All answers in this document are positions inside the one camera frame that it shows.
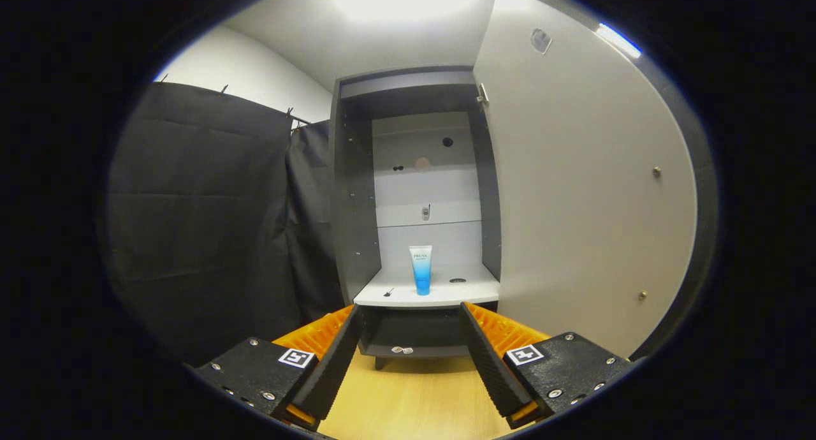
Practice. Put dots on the beige cabinet door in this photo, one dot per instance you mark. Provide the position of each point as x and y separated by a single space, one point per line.
574 204

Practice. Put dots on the white cabinet shelf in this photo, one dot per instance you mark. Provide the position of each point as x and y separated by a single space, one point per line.
446 293

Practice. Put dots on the dark grey cabinet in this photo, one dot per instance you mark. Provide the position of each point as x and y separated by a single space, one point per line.
350 204

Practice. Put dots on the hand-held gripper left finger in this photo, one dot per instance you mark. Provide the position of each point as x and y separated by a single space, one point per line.
338 357

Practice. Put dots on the blue white tube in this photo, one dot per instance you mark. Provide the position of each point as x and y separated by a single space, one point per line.
421 274

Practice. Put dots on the long ceiling light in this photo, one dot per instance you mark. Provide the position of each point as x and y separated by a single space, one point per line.
618 39

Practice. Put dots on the metal door hinge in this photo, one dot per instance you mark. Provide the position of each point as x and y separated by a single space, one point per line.
482 94

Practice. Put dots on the black backdrop cloth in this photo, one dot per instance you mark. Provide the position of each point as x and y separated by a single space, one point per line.
204 236

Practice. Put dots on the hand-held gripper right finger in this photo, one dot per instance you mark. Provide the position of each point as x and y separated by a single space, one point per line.
494 363

